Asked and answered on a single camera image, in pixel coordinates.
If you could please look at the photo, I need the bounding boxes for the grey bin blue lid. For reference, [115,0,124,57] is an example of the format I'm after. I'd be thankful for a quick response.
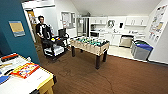
[131,39,154,62]

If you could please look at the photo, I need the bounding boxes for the red orange flat item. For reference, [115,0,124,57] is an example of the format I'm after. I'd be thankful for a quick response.
[1,53,19,63]

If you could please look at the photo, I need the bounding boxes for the wooden foosball table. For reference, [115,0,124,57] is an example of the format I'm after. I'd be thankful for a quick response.
[68,35,110,70]

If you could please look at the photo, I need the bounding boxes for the framed wall notice board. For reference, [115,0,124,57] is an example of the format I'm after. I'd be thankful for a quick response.
[60,11,76,29]

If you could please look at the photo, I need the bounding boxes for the person in black clothes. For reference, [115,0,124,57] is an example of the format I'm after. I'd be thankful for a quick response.
[34,15,54,48]

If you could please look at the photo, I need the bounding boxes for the white wall poster sheets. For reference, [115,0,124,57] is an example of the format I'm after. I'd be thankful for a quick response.
[148,4,166,43]

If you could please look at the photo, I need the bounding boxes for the yellow wall poster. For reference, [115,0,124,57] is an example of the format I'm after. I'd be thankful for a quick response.
[8,20,26,38]

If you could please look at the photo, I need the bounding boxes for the black wheeled cart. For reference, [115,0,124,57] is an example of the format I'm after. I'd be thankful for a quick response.
[41,28,71,61]

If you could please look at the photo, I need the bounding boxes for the white gaming table yellow rim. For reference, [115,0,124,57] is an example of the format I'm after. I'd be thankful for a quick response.
[0,53,56,94]

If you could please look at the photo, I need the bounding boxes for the black cart monitor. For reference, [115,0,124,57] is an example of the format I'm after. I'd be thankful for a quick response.
[58,28,68,38]

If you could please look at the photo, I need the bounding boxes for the white lower kitchen cabinets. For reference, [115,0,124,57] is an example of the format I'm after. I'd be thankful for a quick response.
[99,31,123,47]

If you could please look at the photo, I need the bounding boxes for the black microwave oven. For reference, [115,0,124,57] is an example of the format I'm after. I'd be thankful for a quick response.
[90,31,100,38]

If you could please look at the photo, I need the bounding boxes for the blue round disc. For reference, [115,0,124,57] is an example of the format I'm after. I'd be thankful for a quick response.
[0,75,11,84]

